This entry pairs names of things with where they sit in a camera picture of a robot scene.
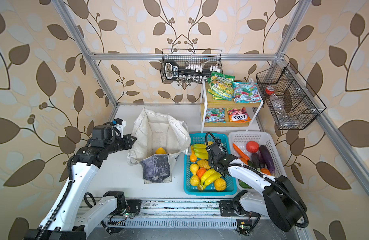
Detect yellow pear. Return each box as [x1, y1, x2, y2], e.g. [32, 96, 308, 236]
[189, 163, 199, 176]

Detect yellow red mango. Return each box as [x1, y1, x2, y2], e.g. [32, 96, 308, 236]
[155, 147, 166, 155]

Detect teal candy bag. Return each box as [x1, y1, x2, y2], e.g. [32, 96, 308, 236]
[233, 82, 261, 104]

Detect yellow green banana bunch back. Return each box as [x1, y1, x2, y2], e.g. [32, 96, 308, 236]
[191, 144, 209, 160]

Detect plastic bottle red cap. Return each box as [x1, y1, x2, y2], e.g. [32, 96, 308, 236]
[265, 86, 284, 116]

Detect orange persimmon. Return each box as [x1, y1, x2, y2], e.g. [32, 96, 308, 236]
[196, 168, 207, 179]

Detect orange Fox's candy bag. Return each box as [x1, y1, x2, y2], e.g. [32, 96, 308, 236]
[227, 108, 251, 123]

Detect yellow banana bunch front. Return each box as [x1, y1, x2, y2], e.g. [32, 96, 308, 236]
[197, 169, 223, 191]

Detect linear rail base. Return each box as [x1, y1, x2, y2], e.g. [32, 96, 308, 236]
[76, 196, 305, 230]

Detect green red candy bag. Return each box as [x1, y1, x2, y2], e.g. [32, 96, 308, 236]
[205, 108, 225, 123]

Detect yellow lemon front left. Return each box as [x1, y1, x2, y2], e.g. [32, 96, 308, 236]
[190, 175, 200, 187]

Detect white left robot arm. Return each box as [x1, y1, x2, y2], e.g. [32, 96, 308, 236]
[24, 119, 136, 240]

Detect black wire basket back wall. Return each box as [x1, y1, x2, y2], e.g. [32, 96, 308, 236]
[160, 48, 222, 84]

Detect black wire basket right wall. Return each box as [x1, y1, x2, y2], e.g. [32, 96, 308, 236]
[256, 62, 326, 130]

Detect orange pumpkin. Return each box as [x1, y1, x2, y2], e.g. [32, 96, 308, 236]
[260, 168, 271, 175]

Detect black wire basket wall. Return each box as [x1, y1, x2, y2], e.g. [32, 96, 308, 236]
[256, 62, 326, 130]
[160, 48, 222, 84]

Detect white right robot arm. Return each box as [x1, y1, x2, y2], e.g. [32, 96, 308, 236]
[204, 132, 309, 232]

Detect orange carrot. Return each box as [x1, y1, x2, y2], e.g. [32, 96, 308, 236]
[232, 143, 250, 164]

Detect black white tool set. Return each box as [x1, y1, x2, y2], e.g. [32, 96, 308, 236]
[160, 60, 223, 83]

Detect purple eggplant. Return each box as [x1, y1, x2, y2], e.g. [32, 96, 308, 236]
[259, 145, 275, 176]

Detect cream Monet print tote bag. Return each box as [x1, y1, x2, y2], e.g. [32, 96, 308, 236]
[127, 108, 190, 184]

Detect red tomato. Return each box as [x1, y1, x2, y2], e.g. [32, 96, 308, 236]
[245, 141, 259, 154]

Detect teal plastic basket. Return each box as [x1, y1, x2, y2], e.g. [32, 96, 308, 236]
[183, 133, 237, 197]

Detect white plastic basket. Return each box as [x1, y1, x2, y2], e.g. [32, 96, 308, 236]
[226, 132, 286, 196]

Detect white wooden two-tier shelf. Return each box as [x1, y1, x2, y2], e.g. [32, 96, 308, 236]
[200, 82, 264, 133]

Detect dark zucchini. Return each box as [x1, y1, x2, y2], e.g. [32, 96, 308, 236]
[251, 153, 260, 169]

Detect yellow green candy bag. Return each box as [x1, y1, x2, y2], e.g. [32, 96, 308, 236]
[207, 72, 235, 101]

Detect orange fruit front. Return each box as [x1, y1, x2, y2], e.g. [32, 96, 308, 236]
[213, 178, 226, 192]

